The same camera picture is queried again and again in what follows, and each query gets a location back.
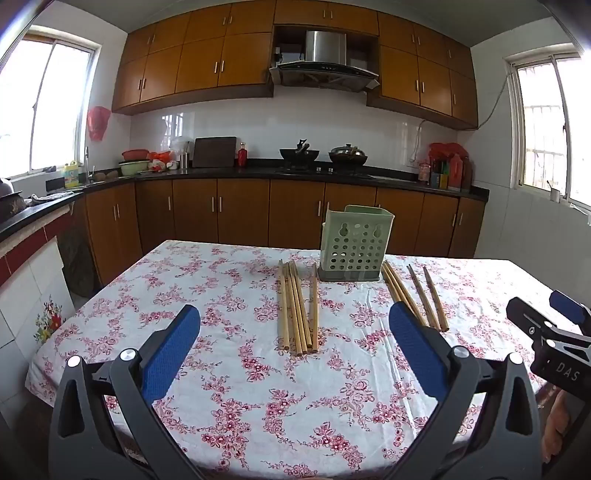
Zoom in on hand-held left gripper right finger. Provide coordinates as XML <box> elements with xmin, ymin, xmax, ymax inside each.
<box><xmin>389</xmin><ymin>302</ymin><xmax>543</xmax><ymax>480</ymax></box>

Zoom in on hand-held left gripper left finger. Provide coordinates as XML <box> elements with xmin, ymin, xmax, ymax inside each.
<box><xmin>48</xmin><ymin>304</ymin><xmax>206</xmax><ymax>480</ymax></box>

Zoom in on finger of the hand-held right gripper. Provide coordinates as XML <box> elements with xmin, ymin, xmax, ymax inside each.
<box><xmin>549</xmin><ymin>290</ymin><xmax>591</xmax><ymax>329</ymax></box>
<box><xmin>505</xmin><ymin>296</ymin><xmax>561</xmax><ymax>344</ymax></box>

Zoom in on green perforated chopstick holder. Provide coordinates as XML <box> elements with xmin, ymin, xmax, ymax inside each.
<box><xmin>320</xmin><ymin>205</ymin><xmax>395</xmax><ymax>282</ymax></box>

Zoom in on person's right hand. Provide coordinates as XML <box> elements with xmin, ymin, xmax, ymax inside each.
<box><xmin>542</xmin><ymin>388</ymin><xmax>575</xmax><ymax>464</ymax></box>

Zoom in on floral white tablecloth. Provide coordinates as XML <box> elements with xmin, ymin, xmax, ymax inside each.
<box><xmin>25</xmin><ymin>239</ymin><xmax>591</xmax><ymax>480</ymax></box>

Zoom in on dark round slab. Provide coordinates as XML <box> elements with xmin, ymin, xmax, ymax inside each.
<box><xmin>58</xmin><ymin>212</ymin><xmax>100</xmax><ymax>298</ymax></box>

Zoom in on wooden lower kitchen cabinets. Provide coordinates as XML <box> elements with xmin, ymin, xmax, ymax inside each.
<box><xmin>60</xmin><ymin>178</ymin><xmax>486</xmax><ymax>296</ymax></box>

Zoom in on wooden kitchen cabinets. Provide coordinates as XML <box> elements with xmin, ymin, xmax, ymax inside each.
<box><xmin>112</xmin><ymin>0</ymin><xmax>478</xmax><ymax>131</ymax></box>
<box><xmin>60</xmin><ymin>178</ymin><xmax>486</xmax><ymax>296</ymax></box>

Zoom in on orange sauce bottle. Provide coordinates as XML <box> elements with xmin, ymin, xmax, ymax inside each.
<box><xmin>448</xmin><ymin>154</ymin><xmax>464</xmax><ymax>190</ymax></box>

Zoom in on barred sliding window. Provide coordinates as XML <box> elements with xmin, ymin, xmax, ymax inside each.
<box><xmin>505</xmin><ymin>48</ymin><xmax>591</xmax><ymax>210</ymax></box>

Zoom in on black kitchen countertop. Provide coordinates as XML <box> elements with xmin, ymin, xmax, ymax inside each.
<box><xmin>0</xmin><ymin>159</ymin><xmax>490</xmax><ymax>241</ymax></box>

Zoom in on black gas stove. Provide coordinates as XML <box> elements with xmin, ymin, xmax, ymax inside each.
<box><xmin>276</xmin><ymin>162</ymin><xmax>375</xmax><ymax>178</ymax></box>

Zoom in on dark cutting board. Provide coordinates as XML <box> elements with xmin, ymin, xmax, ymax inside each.
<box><xmin>191</xmin><ymin>137</ymin><xmax>238</xmax><ymax>168</ymax></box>

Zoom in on wok with lid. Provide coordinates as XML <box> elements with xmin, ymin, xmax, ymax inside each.
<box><xmin>328</xmin><ymin>144</ymin><xmax>369</xmax><ymax>166</ymax></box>

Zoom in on dark pot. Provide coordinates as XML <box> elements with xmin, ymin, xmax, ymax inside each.
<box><xmin>0</xmin><ymin>178</ymin><xmax>24</xmax><ymax>220</ymax></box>

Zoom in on black wok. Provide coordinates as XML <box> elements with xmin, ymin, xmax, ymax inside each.
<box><xmin>279</xmin><ymin>137</ymin><xmax>320</xmax><ymax>162</ymax></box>

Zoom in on hanging red plastic bag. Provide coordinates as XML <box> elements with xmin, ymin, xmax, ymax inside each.
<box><xmin>87</xmin><ymin>106</ymin><xmax>112</xmax><ymax>141</ymax></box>

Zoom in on large sliding window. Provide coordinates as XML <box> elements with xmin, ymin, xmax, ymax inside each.
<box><xmin>0</xmin><ymin>32</ymin><xmax>101</xmax><ymax>181</ymax></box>

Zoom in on wooden upper kitchen cabinets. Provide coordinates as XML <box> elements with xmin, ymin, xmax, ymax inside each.
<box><xmin>112</xmin><ymin>0</ymin><xmax>478</xmax><ymax>131</ymax></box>

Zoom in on steel range hood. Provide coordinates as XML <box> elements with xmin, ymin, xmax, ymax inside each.
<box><xmin>269</xmin><ymin>30</ymin><xmax>380</xmax><ymax>93</ymax></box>

